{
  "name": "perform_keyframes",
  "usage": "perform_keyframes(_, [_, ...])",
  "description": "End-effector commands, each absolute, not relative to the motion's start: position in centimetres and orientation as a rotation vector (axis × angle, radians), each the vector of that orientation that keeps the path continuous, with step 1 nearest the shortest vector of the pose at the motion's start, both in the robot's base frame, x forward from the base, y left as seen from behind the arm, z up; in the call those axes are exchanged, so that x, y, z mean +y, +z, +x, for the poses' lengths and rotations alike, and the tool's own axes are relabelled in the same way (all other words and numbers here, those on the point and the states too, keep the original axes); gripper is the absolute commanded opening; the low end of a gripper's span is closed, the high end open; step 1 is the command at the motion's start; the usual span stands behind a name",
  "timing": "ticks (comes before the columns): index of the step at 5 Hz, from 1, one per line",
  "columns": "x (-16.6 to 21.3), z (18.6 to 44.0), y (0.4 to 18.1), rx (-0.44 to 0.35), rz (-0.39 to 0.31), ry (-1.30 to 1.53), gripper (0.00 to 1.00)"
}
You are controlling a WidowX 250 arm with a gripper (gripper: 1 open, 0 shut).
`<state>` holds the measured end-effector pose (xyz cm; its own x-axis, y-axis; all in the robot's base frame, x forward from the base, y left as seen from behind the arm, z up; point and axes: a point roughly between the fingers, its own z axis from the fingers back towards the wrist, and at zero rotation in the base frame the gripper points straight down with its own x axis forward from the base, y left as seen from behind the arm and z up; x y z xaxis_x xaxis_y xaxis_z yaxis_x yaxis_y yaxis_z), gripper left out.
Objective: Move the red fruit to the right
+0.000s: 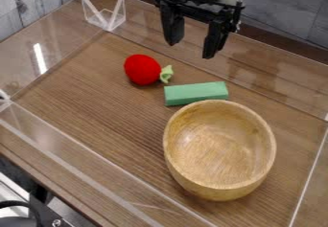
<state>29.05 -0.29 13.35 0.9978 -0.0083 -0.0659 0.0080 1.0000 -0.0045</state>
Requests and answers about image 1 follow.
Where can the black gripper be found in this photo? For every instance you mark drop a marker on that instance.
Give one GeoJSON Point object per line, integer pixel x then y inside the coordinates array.
{"type": "Point", "coordinates": [221, 13]}

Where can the clear acrylic corner bracket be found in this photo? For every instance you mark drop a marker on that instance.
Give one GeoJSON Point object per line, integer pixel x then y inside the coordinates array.
{"type": "Point", "coordinates": [105, 19]}

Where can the black metal mount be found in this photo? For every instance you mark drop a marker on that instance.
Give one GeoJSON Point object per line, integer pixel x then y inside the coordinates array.
{"type": "Point", "coordinates": [50, 218]}

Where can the clear acrylic enclosure wall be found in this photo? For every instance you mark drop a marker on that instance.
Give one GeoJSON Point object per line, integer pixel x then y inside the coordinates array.
{"type": "Point", "coordinates": [85, 131]}

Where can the wooden bowl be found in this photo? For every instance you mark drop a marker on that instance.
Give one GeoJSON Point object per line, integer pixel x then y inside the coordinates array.
{"type": "Point", "coordinates": [220, 149]}

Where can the green rectangular block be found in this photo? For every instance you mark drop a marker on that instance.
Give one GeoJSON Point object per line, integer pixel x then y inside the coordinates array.
{"type": "Point", "coordinates": [188, 93]}

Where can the red felt strawberry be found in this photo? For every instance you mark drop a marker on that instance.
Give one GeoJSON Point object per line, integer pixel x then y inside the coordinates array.
{"type": "Point", "coordinates": [145, 71]}

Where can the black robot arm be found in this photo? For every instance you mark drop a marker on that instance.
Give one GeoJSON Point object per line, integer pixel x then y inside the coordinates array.
{"type": "Point", "coordinates": [221, 14]}

